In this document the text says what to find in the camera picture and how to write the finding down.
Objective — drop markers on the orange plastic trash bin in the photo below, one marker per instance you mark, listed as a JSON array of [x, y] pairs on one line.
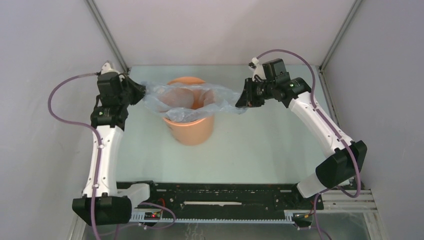
[[193, 127]]

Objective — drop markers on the white slotted cable duct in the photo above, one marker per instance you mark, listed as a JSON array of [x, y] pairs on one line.
[[140, 217]]

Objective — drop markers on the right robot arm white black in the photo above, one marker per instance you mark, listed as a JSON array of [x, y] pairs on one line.
[[344, 157]]

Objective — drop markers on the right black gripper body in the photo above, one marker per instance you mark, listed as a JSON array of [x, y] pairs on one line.
[[257, 90]]

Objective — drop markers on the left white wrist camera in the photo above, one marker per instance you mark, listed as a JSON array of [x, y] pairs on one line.
[[108, 67]]

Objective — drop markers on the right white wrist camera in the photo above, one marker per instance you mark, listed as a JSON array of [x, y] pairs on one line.
[[258, 74]]

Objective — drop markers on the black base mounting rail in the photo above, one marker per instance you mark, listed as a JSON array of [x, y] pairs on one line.
[[226, 200]]

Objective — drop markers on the light blue plastic trash bag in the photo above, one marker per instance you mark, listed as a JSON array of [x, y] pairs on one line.
[[223, 101]]

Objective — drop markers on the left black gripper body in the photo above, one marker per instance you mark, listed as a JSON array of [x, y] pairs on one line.
[[121, 98]]

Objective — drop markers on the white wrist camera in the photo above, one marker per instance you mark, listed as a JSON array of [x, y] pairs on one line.
[[108, 67], [258, 74]]

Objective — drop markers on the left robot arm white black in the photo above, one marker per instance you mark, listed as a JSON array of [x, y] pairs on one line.
[[101, 202]]

